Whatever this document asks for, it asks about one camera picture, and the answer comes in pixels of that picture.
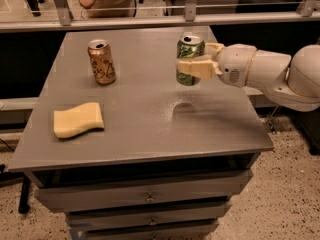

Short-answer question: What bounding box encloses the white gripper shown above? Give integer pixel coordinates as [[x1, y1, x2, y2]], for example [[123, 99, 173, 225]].
[[176, 43, 257, 87]]

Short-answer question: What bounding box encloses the green soda can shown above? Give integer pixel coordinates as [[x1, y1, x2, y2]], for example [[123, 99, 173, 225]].
[[176, 32, 205, 86]]

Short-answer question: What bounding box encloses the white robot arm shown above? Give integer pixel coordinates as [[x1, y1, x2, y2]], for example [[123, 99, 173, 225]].
[[176, 43, 320, 112]]

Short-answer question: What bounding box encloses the gold soda can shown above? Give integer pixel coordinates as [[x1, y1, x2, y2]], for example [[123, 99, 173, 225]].
[[87, 39, 116, 85]]

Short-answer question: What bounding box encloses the yellow sponge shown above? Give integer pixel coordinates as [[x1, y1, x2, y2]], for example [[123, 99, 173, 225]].
[[54, 102, 104, 139]]

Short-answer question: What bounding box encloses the person in background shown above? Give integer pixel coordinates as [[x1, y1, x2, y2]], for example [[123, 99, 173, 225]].
[[78, 0, 135, 18]]

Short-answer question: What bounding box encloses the grey drawer cabinet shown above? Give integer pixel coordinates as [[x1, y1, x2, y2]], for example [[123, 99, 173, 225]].
[[7, 25, 275, 240]]

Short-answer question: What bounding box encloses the bottom grey drawer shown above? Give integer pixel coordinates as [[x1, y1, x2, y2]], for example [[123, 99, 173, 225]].
[[70, 220, 218, 240]]

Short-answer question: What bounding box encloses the grey drawer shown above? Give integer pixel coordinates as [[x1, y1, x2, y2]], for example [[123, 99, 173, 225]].
[[70, 220, 218, 240], [67, 199, 231, 231], [35, 170, 253, 212]]

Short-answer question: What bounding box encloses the top grey drawer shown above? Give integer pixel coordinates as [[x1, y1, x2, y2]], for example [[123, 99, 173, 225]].
[[35, 170, 253, 212]]

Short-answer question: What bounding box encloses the metal railing with glass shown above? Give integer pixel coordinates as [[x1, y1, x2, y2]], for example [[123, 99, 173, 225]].
[[0, 0, 320, 33]]

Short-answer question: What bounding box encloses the middle grey drawer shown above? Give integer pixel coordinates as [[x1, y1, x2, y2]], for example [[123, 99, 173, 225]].
[[67, 199, 231, 231]]

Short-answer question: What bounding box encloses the black stand leg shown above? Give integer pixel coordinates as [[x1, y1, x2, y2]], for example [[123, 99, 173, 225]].
[[18, 177, 30, 214]]

